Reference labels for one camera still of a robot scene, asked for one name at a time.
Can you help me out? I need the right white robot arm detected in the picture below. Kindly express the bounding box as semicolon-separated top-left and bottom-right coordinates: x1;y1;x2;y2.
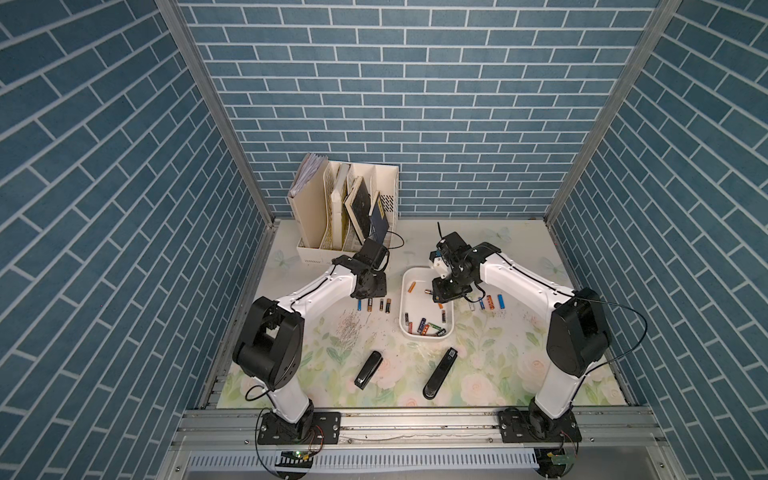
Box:
429;232;611;422

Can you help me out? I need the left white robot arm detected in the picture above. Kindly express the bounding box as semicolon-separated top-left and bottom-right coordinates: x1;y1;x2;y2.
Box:
232;239;390;427

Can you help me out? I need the white plastic storage box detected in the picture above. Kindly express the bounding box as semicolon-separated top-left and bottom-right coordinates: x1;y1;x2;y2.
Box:
398;267;455;342

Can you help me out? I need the dark blue notebook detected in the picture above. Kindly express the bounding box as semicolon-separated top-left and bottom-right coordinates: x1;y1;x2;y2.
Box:
369;192;389;244

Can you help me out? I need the beige desktop file organizer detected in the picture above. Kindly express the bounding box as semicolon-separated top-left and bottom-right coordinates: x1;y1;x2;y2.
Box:
287;153;400;265

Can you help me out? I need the long black stapler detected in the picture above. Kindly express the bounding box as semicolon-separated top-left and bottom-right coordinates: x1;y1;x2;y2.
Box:
422;347;458;400

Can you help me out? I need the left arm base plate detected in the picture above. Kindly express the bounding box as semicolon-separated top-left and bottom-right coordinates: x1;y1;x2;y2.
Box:
255;410;342;446

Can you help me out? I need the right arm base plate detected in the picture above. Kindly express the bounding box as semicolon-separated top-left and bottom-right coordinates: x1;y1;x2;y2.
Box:
497;406;582;443

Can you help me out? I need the aluminium mounting rail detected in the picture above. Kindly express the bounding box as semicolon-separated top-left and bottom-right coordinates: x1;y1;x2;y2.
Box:
170;406;666;452

